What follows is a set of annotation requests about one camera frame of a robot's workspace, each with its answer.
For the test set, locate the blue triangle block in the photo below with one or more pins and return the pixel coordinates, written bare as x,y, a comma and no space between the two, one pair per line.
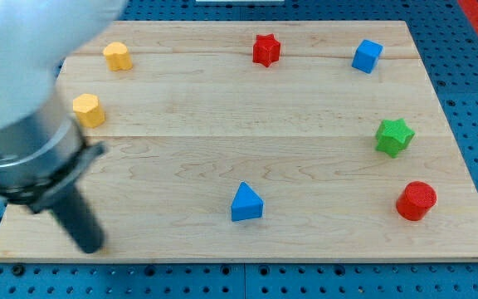
247,204

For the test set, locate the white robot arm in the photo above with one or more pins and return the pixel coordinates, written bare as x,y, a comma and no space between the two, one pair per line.
34,37

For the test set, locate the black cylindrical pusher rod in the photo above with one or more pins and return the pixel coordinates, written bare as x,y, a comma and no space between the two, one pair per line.
76,217

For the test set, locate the red cylinder block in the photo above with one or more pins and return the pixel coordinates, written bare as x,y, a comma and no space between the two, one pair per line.
416,200

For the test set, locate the green star block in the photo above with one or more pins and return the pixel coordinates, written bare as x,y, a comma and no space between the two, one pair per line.
393,136

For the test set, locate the blue cube block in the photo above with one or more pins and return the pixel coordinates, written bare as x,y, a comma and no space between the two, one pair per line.
366,56

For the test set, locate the yellow hexagon block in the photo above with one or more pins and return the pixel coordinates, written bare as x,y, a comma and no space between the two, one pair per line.
88,110

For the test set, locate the wooden board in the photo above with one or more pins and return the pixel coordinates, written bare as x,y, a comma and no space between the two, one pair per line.
195,116

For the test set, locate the red star block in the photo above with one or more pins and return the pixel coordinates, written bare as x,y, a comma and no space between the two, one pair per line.
266,50

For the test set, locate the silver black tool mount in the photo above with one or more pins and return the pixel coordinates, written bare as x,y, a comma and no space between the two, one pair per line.
42,155

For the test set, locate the yellow heart block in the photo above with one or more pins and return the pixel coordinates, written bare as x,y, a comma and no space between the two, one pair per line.
117,56

